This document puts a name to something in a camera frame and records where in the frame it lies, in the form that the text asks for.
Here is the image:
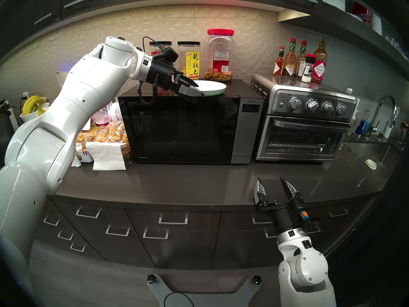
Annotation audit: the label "brown bottle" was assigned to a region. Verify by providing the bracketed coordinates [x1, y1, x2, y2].
[398, 121, 409, 146]

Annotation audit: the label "black base cable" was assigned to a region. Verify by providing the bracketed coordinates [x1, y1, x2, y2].
[164, 292, 195, 307]

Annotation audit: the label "thin black camera cable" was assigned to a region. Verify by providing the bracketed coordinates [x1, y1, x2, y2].
[142, 36, 163, 51]

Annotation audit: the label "wrapped pastries pile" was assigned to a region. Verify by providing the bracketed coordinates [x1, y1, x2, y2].
[77, 120, 130, 152]

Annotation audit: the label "black countertop appliance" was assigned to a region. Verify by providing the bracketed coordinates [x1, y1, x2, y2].
[0, 102, 14, 160]

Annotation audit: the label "stainless steel toaster oven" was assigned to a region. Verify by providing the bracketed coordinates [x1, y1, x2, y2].
[251, 74, 358, 163]

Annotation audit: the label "red cup stack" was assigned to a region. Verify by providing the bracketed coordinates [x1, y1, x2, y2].
[353, 3, 373, 24]

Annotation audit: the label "white cup stack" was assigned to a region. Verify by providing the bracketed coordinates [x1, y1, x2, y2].
[371, 12, 383, 35]

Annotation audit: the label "yellow banana bunch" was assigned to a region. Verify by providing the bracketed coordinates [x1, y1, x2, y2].
[22, 95, 47, 115]

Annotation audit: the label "stainless steel sink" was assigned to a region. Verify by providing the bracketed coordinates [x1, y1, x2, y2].
[343, 142, 400, 179]

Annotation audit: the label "light green plate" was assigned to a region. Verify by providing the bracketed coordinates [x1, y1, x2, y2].
[193, 80, 227, 97]

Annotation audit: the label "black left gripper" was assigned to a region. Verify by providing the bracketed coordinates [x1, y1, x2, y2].
[149, 58, 205, 99]

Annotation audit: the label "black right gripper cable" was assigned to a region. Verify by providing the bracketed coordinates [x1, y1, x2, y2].
[305, 217, 322, 234]

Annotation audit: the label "dark wall shelf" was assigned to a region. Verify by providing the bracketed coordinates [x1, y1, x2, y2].
[277, 9, 409, 83]

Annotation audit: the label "clear pink plastic bag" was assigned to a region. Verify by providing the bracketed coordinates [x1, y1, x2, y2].
[91, 102, 120, 124]

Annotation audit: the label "bananas in white bowl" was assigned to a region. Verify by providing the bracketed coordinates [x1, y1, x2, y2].
[20, 102, 50, 123]

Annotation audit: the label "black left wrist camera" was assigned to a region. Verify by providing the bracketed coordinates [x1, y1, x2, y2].
[158, 46, 179, 63]

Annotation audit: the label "large white draped napkin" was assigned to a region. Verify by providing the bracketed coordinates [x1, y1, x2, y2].
[86, 142, 127, 171]

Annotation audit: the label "chrome kitchen faucet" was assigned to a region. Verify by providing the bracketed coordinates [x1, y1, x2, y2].
[366, 95, 397, 140]

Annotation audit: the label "small red hot sauce bottle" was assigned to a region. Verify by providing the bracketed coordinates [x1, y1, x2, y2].
[273, 46, 285, 76]

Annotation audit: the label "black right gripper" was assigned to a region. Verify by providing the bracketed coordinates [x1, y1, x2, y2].
[254, 177, 304, 237]

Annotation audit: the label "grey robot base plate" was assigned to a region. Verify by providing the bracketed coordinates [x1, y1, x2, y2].
[147, 274, 262, 307]

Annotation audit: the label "large orange Tabasco bottle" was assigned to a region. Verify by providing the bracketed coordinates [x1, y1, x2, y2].
[312, 36, 328, 83]

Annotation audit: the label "brown sauce bottle Tabasco label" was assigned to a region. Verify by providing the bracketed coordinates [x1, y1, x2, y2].
[282, 38, 297, 78]

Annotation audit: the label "black microwave oven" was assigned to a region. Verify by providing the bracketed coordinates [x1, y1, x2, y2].
[118, 79, 265, 165]

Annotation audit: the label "clear jar red lid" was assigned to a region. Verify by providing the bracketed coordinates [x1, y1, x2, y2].
[204, 29, 235, 82]

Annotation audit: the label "dark lower drawer cabinet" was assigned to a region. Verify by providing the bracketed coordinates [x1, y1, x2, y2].
[32, 194, 384, 275]

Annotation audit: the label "snack jar pink label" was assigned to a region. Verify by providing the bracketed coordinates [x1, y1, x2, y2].
[149, 41, 173, 59]

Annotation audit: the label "snack jar yellow label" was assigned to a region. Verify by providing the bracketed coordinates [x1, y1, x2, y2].
[177, 41, 201, 81]

